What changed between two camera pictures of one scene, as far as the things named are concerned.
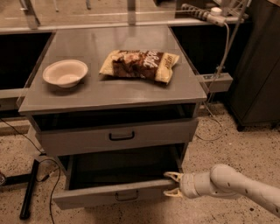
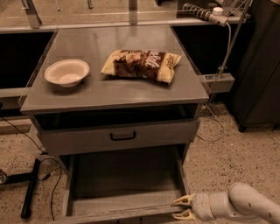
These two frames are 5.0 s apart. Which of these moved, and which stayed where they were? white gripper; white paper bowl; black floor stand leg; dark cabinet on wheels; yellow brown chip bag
Moved: white gripper
Stayed: white paper bowl; yellow brown chip bag; dark cabinet on wheels; black floor stand leg
